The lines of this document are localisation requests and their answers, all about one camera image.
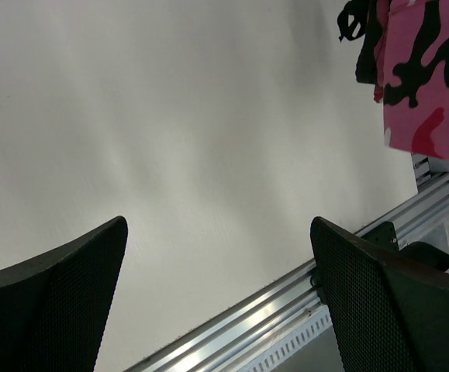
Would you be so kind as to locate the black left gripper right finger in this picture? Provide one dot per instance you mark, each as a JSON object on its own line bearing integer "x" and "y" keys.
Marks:
{"x": 390, "y": 312}

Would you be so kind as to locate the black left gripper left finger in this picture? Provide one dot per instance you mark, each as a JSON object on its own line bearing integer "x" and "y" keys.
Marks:
{"x": 54, "y": 306}

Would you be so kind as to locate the pink camouflage trousers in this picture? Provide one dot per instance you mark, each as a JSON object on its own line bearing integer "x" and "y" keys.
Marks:
{"x": 405, "y": 56}

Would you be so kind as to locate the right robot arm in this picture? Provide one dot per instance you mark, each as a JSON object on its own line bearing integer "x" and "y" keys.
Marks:
{"x": 425, "y": 253}

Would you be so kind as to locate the slotted grey cable duct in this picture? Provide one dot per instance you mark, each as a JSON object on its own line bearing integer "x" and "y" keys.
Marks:
{"x": 287, "y": 346}

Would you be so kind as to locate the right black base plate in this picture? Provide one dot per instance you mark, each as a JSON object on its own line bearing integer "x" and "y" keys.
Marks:
{"x": 383, "y": 235}

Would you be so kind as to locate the aluminium right frame rail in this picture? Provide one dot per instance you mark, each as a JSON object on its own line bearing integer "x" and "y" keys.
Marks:
{"x": 421, "y": 168}

